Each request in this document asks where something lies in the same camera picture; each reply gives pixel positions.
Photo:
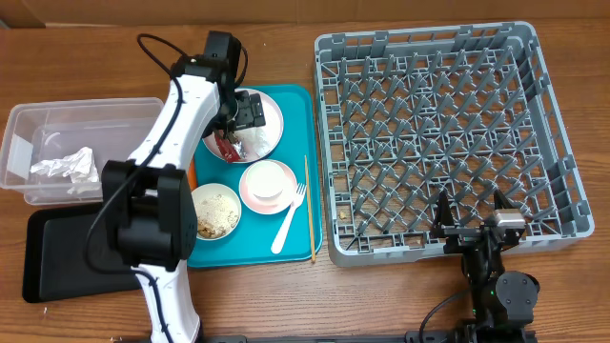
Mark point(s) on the red snack wrapper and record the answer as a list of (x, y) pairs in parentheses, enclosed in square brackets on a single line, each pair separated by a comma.
[(228, 150)]

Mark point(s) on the wooden chopstick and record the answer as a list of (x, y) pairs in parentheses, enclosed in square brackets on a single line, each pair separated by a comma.
[(310, 208)]

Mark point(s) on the white bowl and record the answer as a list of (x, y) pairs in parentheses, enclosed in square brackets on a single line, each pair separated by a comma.
[(209, 190)]

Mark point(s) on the white cup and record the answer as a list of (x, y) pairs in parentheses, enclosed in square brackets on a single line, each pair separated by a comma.
[(265, 179)]

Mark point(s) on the clear plastic waste bin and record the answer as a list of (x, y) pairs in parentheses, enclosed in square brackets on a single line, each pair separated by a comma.
[(112, 128)]

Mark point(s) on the white paper napkin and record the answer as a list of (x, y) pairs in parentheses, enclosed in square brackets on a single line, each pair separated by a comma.
[(79, 167)]

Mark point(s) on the teal plastic tray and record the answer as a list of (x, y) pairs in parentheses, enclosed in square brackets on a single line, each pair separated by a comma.
[(250, 243)]

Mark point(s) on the grey plastic dish rack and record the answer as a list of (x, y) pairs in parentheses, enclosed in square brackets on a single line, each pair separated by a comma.
[(405, 115)]

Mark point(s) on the cooked rice with peanuts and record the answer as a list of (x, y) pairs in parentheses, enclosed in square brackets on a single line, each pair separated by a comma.
[(217, 216)]

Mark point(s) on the black rectangular tray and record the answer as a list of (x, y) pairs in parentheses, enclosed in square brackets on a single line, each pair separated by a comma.
[(54, 266)]

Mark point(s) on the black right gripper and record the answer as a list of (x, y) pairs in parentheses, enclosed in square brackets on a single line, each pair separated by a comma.
[(464, 236)]

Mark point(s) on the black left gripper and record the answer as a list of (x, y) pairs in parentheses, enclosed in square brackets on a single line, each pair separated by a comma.
[(253, 112)]

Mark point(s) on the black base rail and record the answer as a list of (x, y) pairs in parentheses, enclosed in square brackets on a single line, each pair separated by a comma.
[(409, 337)]

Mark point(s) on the orange carrot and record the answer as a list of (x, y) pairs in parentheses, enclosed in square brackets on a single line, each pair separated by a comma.
[(192, 176)]

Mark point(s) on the white plastic fork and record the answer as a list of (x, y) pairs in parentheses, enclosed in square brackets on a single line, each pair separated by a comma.
[(282, 233)]

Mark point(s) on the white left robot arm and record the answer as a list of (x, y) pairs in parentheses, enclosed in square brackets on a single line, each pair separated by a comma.
[(148, 211)]

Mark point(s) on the white tissue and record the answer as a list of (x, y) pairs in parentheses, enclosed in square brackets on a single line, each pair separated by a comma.
[(255, 143)]

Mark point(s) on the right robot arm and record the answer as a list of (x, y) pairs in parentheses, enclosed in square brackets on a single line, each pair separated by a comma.
[(503, 302)]

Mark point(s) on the large white plate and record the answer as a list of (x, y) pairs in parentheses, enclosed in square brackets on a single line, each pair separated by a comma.
[(274, 121)]

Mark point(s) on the pink saucer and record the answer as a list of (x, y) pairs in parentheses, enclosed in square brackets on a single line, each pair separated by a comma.
[(274, 205)]

